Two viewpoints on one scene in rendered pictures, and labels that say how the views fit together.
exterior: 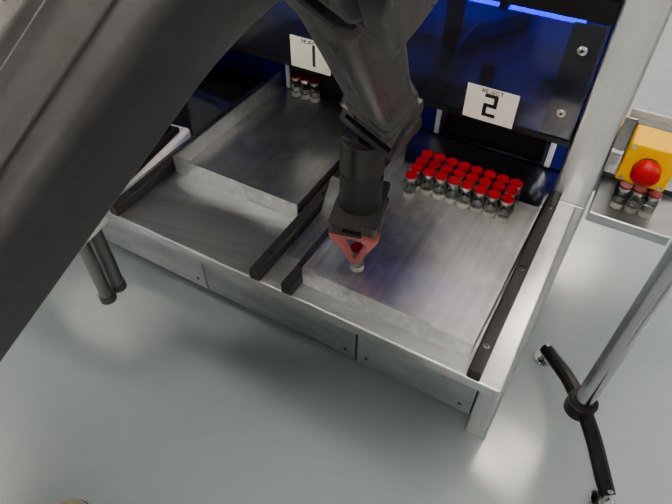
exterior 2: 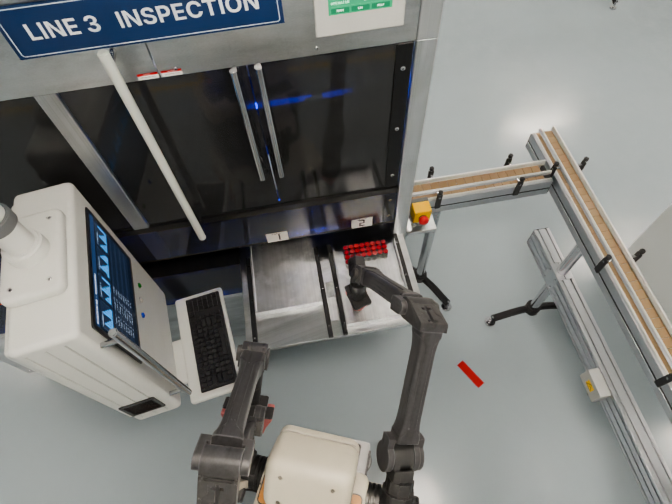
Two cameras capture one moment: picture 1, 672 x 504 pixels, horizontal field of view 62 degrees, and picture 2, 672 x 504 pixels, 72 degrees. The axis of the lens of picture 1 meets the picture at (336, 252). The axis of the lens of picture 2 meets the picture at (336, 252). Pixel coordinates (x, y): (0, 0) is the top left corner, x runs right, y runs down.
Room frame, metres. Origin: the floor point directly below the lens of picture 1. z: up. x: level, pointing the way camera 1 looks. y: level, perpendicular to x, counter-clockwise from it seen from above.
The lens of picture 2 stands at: (0.01, 0.44, 2.54)
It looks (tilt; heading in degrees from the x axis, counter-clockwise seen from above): 59 degrees down; 324
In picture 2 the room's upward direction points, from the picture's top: 5 degrees counter-clockwise
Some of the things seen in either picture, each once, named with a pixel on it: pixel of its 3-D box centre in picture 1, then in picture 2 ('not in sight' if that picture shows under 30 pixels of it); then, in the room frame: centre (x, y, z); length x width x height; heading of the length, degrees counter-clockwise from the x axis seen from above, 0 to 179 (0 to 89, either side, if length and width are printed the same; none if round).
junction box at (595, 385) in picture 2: not in sight; (595, 385); (-0.24, -0.69, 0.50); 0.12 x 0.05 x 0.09; 150
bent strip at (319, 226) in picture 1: (317, 217); (332, 300); (0.64, 0.03, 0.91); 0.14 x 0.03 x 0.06; 149
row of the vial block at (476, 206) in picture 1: (458, 192); (366, 256); (0.71, -0.20, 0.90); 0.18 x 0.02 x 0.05; 60
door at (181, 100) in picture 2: not in sight; (189, 157); (1.06, 0.21, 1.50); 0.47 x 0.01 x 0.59; 60
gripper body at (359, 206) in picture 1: (360, 190); (357, 292); (0.56, -0.03, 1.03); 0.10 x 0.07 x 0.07; 165
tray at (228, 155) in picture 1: (287, 136); (284, 271); (0.88, 0.09, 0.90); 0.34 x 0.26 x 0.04; 150
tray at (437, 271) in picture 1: (431, 236); (371, 281); (0.61, -0.15, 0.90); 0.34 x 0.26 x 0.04; 150
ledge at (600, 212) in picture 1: (634, 204); (417, 219); (0.72, -0.51, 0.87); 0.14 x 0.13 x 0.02; 150
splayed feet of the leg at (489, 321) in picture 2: not in sight; (529, 310); (0.19, -1.00, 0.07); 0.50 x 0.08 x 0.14; 60
